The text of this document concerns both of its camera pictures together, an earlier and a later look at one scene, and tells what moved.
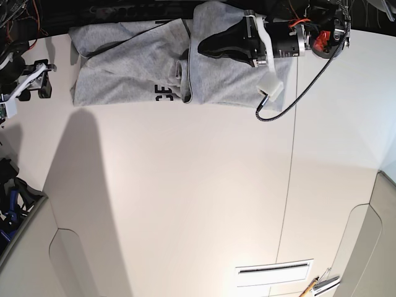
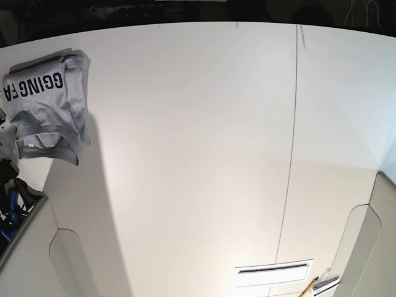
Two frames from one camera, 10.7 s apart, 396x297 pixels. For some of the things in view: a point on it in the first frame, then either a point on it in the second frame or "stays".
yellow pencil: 305,292 stays
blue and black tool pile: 17,200 stays
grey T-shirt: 159,60 → 45,98
